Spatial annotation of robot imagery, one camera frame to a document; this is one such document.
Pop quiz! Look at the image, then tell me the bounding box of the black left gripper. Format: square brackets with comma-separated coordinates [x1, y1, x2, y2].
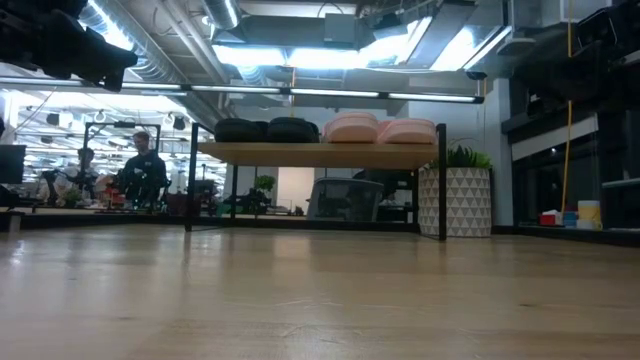
[39, 18, 139, 94]

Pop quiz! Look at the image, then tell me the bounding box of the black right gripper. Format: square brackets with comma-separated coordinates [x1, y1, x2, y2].
[514, 42, 619, 101]

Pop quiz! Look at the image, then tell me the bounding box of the black slide sandal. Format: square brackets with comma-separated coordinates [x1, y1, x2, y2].
[213, 117, 269, 144]
[266, 116, 321, 144]

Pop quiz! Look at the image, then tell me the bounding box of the pink slide sandal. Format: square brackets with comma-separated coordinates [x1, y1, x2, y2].
[322, 111, 380, 145]
[377, 118, 438, 146]

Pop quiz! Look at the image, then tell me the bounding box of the person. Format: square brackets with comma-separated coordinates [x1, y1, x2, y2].
[119, 130, 169, 209]
[62, 147, 101, 201]

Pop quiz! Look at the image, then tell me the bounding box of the black background monitor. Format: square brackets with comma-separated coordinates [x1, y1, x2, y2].
[0, 144, 28, 186]

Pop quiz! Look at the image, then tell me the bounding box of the black side desk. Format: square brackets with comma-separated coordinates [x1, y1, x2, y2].
[599, 177, 640, 232]

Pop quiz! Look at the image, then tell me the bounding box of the long ceiling light bar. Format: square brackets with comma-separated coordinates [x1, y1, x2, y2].
[0, 74, 486, 105]

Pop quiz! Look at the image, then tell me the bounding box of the green plant in patterned pot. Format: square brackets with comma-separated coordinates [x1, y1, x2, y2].
[417, 139, 494, 239]

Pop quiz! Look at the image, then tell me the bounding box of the grey ceiling junction box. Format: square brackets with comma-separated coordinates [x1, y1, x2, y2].
[323, 13, 358, 45]

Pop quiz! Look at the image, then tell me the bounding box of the grey office chair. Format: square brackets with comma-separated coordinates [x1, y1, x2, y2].
[305, 177, 385, 223]

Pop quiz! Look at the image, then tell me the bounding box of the silver ventilation duct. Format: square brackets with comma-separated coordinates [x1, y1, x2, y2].
[79, 0, 236, 134]

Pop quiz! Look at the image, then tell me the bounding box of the yellow hanging cable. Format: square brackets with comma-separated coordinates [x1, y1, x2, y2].
[559, 0, 574, 214]

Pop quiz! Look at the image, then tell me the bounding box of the black background rig frame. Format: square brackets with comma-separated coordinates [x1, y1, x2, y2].
[82, 121, 162, 151]

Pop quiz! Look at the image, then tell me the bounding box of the wooden shelf with black frame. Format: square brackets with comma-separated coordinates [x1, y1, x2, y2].
[184, 121, 449, 242]

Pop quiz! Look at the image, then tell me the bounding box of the black aluminium rig frame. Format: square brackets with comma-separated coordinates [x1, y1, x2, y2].
[0, 208, 640, 249]

